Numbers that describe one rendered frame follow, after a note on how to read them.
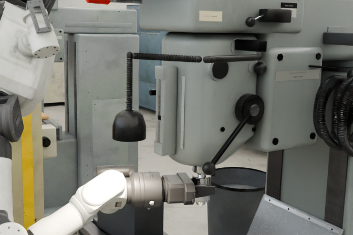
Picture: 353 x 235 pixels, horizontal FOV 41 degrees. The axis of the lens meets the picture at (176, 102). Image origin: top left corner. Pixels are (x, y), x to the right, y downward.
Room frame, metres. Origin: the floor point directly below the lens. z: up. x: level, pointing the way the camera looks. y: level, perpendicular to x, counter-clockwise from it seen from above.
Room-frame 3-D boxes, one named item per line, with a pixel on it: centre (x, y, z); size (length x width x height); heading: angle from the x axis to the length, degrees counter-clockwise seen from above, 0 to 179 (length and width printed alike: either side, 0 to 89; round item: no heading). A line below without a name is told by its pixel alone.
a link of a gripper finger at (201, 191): (1.13, -0.07, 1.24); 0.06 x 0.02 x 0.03; 103
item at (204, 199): (1.16, -0.07, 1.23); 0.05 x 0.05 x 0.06
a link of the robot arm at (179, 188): (1.14, 0.02, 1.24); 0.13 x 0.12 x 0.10; 13
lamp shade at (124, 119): (0.99, 0.10, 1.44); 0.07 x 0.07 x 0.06
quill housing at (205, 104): (1.16, -0.07, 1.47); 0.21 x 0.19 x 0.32; 32
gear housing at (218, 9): (1.18, -0.10, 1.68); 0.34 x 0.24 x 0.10; 122
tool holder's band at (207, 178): (1.16, -0.07, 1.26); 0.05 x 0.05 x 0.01
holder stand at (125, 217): (1.52, 0.15, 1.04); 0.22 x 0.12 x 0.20; 41
